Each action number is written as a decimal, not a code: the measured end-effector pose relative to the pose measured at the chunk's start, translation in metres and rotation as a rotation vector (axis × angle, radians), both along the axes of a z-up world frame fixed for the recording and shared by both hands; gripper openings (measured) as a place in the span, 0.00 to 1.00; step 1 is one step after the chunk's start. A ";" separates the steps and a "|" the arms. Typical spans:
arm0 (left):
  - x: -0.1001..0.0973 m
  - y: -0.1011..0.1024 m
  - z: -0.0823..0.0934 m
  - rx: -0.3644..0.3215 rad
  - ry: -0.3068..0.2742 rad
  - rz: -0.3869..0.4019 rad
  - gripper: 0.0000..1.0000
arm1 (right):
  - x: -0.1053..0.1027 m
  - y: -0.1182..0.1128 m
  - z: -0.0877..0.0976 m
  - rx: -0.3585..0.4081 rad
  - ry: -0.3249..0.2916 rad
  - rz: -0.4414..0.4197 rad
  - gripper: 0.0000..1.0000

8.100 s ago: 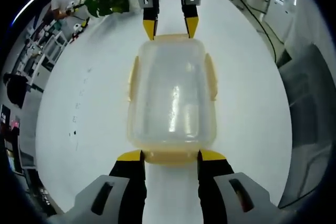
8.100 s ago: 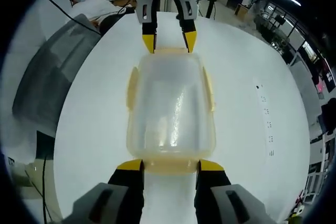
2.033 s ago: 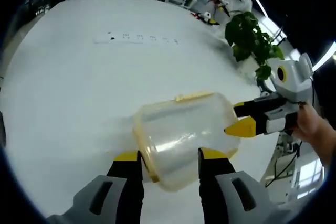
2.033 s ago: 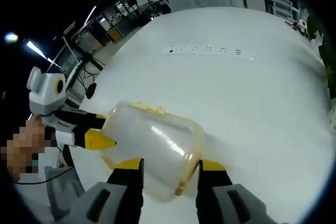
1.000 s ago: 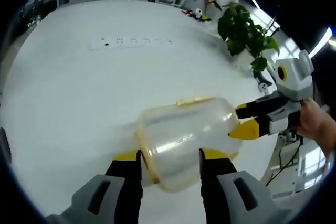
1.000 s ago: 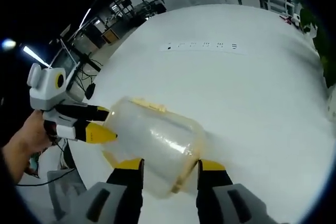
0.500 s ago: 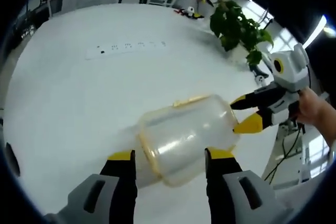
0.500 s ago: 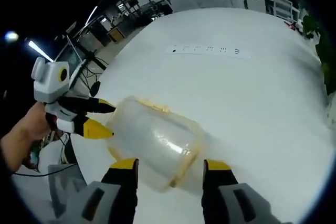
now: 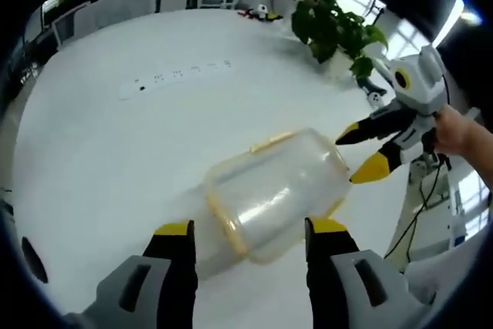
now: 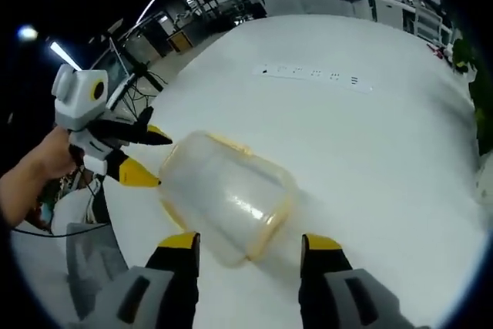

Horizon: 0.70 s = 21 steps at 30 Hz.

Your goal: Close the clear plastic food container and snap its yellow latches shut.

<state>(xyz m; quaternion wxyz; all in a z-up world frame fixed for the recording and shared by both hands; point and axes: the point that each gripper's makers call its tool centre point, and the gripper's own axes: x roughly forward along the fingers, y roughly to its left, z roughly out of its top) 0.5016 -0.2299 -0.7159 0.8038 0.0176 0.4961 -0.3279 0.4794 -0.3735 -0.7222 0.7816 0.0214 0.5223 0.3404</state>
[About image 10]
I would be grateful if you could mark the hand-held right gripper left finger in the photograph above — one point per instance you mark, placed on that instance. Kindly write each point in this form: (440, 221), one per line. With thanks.
(169, 279)

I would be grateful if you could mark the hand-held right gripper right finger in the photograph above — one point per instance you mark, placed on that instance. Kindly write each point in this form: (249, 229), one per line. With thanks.
(331, 279)

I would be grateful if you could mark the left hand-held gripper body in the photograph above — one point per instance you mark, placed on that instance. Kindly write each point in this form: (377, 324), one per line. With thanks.
(79, 98)

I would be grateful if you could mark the clear plastic food container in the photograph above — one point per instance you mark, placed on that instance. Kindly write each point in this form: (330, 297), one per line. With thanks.
(265, 234)

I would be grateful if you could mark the person's left hand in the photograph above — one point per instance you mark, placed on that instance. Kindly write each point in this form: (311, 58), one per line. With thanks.
(58, 155)

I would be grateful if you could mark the dark computer monitor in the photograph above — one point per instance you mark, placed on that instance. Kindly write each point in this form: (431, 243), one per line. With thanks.
(111, 69)

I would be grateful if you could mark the short ceiling light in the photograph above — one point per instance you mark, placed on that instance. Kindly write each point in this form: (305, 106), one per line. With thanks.
(63, 54)

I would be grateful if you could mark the grey office chair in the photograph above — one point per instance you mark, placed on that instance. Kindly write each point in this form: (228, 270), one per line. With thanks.
(96, 267)

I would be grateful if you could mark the wooden board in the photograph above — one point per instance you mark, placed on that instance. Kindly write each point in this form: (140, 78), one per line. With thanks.
(180, 41)

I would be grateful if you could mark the white power strip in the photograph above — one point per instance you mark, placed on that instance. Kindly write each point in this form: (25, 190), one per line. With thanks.
(312, 74)

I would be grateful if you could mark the green potted plant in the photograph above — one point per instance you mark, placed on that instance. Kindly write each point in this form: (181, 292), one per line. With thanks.
(471, 86)

